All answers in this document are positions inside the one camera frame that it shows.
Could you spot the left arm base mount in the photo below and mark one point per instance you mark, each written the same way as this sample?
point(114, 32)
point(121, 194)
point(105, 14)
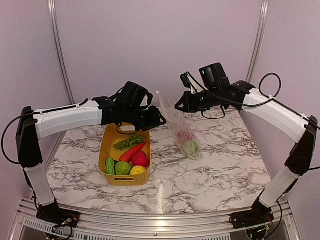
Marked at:
point(54, 214)

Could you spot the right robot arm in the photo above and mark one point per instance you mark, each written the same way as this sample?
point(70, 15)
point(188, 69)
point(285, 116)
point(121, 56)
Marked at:
point(245, 97)

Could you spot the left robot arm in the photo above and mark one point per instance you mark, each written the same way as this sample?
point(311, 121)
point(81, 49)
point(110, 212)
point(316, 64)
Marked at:
point(99, 111)

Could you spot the aluminium frame post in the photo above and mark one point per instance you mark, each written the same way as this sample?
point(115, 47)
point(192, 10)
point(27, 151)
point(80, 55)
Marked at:
point(59, 50)
point(260, 33)

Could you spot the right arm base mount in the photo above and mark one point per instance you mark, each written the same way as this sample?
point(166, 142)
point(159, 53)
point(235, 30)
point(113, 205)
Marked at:
point(258, 214)

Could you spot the aluminium table front rail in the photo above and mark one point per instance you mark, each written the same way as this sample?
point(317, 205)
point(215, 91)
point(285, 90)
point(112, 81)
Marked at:
point(108, 225)

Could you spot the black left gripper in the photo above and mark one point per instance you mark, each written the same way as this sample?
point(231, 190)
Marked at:
point(154, 120)

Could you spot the yellow plastic basket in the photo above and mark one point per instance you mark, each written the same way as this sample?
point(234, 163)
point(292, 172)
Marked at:
point(112, 135)

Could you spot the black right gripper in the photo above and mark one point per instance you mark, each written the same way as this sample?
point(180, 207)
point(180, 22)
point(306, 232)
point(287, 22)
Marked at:
point(189, 107)

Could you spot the green toy bitter gourd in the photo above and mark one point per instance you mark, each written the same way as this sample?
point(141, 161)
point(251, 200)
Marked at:
point(110, 166)

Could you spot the green toy cabbage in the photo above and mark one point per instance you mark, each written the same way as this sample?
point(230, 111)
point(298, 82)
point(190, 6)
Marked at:
point(192, 150)

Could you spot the yellow toy lemon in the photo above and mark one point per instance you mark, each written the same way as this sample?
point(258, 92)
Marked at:
point(136, 170)

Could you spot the clear zip top bag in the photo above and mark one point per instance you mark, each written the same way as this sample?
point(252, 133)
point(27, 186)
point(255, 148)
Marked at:
point(180, 130)

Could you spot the right aluminium frame post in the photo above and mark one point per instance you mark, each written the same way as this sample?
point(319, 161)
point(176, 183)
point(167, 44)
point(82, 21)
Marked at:
point(260, 33)

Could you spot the orange toy carrot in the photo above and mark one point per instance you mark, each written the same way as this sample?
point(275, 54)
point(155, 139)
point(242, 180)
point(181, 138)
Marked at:
point(126, 157)

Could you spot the green toy grapes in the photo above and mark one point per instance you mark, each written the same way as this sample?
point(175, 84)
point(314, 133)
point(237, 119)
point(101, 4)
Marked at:
point(130, 142)

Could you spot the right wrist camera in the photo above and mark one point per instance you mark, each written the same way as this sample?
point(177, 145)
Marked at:
point(189, 82)

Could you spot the left aluminium frame post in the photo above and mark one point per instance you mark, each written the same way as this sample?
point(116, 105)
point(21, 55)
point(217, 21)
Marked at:
point(59, 50)

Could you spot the red toy apple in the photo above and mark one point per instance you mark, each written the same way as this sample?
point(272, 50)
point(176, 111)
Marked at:
point(140, 159)

